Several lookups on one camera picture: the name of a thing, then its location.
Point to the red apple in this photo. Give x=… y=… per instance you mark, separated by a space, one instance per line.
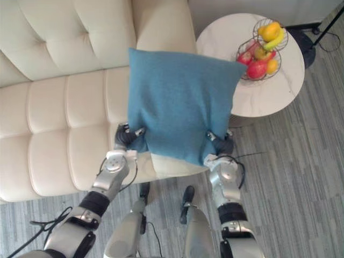
x=257 y=69
x=244 y=57

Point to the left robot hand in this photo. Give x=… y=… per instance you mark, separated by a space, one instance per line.
x=124 y=138

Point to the cream tufted leather sofa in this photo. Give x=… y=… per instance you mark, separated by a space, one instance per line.
x=67 y=94

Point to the right silver robot leg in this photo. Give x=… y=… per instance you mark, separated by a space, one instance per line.
x=194 y=225

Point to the small orange fruit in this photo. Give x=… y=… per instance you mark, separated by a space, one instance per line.
x=272 y=66

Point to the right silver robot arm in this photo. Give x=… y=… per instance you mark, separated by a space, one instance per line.
x=231 y=207

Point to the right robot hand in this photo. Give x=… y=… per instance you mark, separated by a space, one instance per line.
x=222 y=145

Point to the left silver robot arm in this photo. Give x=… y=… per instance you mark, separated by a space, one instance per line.
x=88 y=204

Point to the round white marble side table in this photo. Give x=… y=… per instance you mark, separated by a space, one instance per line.
x=271 y=88

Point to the round dark lamp base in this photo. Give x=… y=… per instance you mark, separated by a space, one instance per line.
x=302 y=44

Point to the blue square cushion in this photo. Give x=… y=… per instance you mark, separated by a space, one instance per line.
x=178 y=107

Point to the left silver robot leg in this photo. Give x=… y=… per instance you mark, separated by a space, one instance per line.
x=129 y=228

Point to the yellow green apple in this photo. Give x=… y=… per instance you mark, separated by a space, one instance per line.
x=261 y=53

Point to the silver robot leg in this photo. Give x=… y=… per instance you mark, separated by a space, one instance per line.
x=129 y=228
x=194 y=225

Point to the yellow banana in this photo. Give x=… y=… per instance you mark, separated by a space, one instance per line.
x=276 y=40

